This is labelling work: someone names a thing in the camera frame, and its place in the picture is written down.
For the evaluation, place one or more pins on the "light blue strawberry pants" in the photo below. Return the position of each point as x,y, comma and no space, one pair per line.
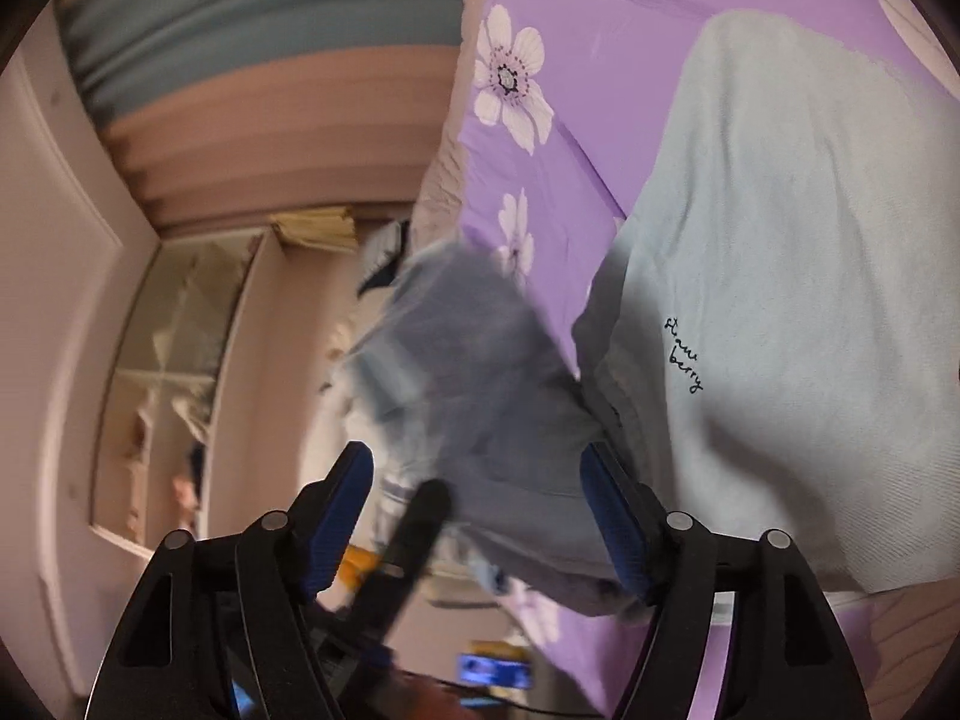
787,277

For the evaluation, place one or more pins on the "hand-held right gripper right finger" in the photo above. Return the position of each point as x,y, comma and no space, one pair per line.
615,532

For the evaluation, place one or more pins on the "blue jeans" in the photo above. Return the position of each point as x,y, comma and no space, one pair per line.
487,390

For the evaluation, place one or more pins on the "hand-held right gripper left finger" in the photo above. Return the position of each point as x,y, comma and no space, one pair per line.
337,517

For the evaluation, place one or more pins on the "teal curtain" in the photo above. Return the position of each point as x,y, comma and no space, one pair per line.
225,22

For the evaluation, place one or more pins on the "pink curtain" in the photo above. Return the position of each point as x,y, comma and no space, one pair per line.
300,150

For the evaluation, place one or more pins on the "glass fronted cabinet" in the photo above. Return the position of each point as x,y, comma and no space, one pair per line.
172,360

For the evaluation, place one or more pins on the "purple floral bed sheet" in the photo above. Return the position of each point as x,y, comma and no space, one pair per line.
585,90

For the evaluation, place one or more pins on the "smartphone with lit screen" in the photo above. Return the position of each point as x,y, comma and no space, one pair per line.
495,671

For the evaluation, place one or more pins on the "yellow pleated cloth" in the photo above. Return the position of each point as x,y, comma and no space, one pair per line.
315,229

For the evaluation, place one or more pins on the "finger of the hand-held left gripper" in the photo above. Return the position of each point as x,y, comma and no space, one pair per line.
420,532

